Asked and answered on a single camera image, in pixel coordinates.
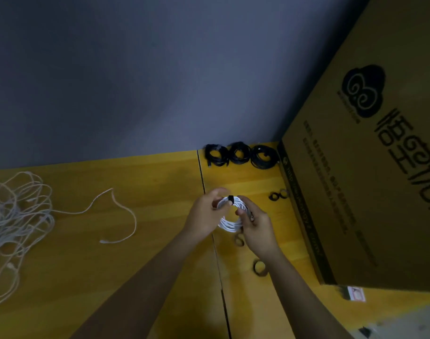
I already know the single white cable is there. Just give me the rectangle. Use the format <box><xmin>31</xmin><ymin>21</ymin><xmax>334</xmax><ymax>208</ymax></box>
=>
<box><xmin>214</xmin><ymin>195</ymin><xmax>246</xmax><ymax>234</ymax></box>

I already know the cardboard box with black print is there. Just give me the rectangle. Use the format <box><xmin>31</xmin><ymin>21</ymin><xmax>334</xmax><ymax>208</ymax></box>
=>
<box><xmin>278</xmin><ymin>0</ymin><xmax>430</xmax><ymax>294</ymax></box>

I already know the person's left forearm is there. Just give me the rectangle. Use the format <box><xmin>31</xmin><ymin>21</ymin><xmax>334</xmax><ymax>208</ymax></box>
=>
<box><xmin>72</xmin><ymin>233</ymin><xmax>205</xmax><ymax>339</ymax></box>

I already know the person's right hand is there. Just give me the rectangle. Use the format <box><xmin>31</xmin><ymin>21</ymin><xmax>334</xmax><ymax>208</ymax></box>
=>
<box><xmin>232</xmin><ymin>195</ymin><xmax>284</xmax><ymax>263</ymax></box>

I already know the person's right forearm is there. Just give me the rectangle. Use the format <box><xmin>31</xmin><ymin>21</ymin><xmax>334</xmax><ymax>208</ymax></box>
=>
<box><xmin>263</xmin><ymin>250</ymin><xmax>356</xmax><ymax>339</ymax></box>

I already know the small white packet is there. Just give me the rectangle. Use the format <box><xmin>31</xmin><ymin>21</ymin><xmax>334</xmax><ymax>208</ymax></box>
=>
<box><xmin>345</xmin><ymin>285</ymin><xmax>368</xmax><ymax>304</ymax></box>

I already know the tangle of white cables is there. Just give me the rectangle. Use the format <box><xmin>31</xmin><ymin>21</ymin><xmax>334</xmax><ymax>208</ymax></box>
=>
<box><xmin>0</xmin><ymin>170</ymin><xmax>139</xmax><ymax>312</ymax></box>

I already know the group of black cable ties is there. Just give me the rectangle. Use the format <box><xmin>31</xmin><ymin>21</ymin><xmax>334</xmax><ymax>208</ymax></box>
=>
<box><xmin>232</xmin><ymin>188</ymin><xmax>290</xmax><ymax>277</ymax></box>

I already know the person's left hand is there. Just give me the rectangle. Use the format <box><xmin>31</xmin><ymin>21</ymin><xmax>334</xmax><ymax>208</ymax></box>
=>
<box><xmin>180</xmin><ymin>187</ymin><xmax>234</xmax><ymax>245</ymax></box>

